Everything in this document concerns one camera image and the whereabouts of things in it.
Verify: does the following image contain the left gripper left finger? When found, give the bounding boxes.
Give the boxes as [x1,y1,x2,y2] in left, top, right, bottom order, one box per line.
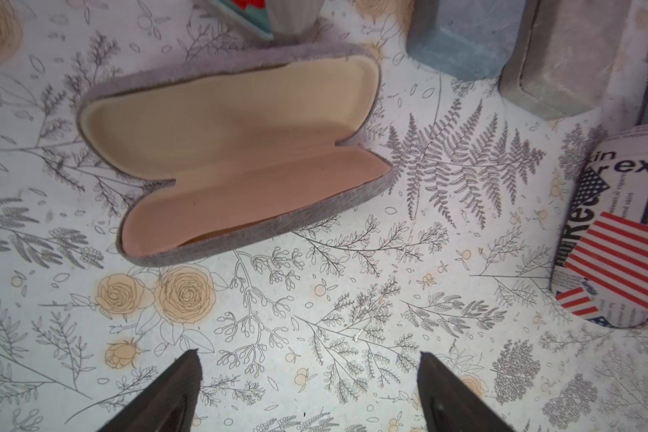
[100,349,203,432]

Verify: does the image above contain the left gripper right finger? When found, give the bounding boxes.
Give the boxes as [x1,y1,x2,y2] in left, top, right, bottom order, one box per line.
[417,352,513,432]

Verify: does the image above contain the blue-grey case purple glasses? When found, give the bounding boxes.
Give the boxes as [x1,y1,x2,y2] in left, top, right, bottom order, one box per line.
[406,0,526,81]

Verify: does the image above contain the grey case mint interior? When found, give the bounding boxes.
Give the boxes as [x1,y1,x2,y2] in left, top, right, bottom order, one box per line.
[500,0,631,121]

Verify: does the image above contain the grey case with red glasses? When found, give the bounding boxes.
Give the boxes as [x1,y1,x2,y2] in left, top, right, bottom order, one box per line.
[194,0,324,46]

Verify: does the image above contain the floral table mat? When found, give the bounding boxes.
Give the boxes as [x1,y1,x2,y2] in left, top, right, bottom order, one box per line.
[0,1,648,431]

